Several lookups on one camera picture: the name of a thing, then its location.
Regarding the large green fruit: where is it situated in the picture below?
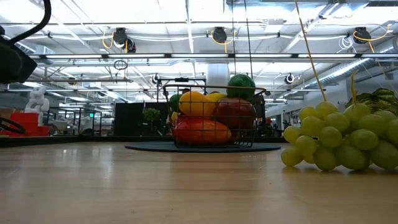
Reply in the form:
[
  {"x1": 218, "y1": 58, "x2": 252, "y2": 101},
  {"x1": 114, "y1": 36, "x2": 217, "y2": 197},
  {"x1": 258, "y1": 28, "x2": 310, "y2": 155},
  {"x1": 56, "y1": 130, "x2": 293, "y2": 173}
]
[{"x1": 169, "y1": 93, "x2": 183, "y2": 113}]

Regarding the copper wire basket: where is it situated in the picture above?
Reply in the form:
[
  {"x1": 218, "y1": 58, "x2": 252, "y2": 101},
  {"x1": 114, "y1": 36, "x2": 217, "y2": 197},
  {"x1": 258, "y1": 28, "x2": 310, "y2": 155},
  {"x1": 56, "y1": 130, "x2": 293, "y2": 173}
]
[{"x1": 162, "y1": 84, "x2": 267, "y2": 147}]

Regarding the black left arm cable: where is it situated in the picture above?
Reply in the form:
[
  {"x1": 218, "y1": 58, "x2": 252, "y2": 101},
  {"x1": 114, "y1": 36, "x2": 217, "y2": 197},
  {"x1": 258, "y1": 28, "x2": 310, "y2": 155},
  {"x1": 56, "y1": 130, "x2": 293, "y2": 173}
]
[{"x1": 9, "y1": 0, "x2": 52, "y2": 44}]

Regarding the red box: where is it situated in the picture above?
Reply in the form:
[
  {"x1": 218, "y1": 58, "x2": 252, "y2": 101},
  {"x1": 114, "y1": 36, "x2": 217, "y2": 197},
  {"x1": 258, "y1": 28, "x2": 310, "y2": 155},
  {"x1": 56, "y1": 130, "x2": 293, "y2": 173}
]
[{"x1": 0, "y1": 112, "x2": 50, "y2": 137}]

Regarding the yellow orange mango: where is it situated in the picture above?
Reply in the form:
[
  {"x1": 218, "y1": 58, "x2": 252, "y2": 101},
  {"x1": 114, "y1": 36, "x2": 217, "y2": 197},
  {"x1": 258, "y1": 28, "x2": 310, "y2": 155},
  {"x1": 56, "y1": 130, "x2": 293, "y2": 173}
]
[{"x1": 178, "y1": 91, "x2": 216, "y2": 118}]

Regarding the round green lime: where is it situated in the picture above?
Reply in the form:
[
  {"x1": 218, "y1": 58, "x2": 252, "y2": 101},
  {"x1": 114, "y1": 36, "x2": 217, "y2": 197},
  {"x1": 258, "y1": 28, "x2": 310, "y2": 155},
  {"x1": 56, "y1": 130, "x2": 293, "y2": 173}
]
[{"x1": 226, "y1": 73, "x2": 256, "y2": 102}]

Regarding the green grape bunch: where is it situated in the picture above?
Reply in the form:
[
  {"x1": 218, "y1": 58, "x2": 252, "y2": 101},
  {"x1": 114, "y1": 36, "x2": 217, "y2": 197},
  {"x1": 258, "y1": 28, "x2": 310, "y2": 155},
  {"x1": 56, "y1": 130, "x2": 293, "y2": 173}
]
[{"x1": 280, "y1": 70, "x2": 398, "y2": 172}]

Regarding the black gantry stand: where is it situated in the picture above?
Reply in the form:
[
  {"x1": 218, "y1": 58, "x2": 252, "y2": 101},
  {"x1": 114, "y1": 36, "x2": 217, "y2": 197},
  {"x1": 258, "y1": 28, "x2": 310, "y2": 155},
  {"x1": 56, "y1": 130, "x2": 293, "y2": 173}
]
[{"x1": 156, "y1": 77, "x2": 207, "y2": 103}]

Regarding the black hanging cable with loop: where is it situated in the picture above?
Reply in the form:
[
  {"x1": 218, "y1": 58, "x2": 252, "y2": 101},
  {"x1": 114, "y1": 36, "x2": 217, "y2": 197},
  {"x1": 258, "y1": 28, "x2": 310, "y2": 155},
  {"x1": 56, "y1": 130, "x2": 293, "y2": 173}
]
[{"x1": 243, "y1": 0, "x2": 256, "y2": 78}]

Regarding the small green potted plant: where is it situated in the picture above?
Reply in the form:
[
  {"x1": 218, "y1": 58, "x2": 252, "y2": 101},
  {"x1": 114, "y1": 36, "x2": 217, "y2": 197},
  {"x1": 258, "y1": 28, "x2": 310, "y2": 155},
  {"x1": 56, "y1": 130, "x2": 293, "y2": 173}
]
[{"x1": 143, "y1": 107, "x2": 161, "y2": 131}]

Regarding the black ceiling cable reel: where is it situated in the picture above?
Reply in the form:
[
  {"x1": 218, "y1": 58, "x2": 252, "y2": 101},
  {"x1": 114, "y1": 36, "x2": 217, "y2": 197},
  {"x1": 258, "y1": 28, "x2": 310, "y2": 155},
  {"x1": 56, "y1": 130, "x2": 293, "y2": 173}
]
[
  {"x1": 212, "y1": 26, "x2": 228, "y2": 44},
  {"x1": 111, "y1": 27, "x2": 137, "y2": 54},
  {"x1": 353, "y1": 26, "x2": 373, "y2": 44}
]

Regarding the round dark blue placemat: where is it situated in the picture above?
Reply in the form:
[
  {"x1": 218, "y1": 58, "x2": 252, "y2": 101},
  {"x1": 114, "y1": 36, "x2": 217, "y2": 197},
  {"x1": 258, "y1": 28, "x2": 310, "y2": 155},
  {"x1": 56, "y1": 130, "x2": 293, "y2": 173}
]
[{"x1": 124, "y1": 141, "x2": 282, "y2": 154}]

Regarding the dark red apple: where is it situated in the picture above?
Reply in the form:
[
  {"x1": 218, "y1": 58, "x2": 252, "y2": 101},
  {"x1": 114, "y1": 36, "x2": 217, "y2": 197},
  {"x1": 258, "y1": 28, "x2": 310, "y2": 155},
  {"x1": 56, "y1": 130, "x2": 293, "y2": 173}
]
[{"x1": 214, "y1": 96, "x2": 257, "y2": 131}]

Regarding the yellow hanging cable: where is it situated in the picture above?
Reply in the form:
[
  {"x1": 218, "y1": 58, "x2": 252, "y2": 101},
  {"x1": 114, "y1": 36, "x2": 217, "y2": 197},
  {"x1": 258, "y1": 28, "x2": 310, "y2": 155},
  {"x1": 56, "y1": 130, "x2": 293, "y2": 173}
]
[{"x1": 294, "y1": 0, "x2": 328, "y2": 103}]

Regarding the black partition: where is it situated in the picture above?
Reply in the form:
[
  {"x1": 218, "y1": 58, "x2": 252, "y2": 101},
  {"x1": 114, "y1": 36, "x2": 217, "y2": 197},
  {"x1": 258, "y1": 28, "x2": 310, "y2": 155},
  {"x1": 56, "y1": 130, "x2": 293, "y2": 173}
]
[{"x1": 114, "y1": 101, "x2": 170, "y2": 137}]

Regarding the thick black cable loop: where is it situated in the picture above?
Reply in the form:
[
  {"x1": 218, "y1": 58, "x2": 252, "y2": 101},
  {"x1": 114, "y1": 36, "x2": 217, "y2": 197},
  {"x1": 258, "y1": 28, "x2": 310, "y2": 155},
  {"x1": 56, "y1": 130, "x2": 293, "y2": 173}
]
[{"x1": 0, "y1": 117, "x2": 27, "y2": 135}]

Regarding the red orange mango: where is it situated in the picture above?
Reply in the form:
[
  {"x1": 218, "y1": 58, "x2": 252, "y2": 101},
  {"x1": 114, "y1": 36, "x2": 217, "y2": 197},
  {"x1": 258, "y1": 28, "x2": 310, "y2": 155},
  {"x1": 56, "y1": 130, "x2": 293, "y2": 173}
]
[{"x1": 172, "y1": 116, "x2": 233, "y2": 146}]

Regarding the thin black hanging cable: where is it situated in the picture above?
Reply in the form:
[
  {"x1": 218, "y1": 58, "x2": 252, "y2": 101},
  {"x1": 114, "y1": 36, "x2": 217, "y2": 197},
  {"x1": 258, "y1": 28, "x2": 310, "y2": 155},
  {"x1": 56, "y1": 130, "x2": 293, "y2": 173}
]
[{"x1": 230, "y1": 0, "x2": 237, "y2": 78}]

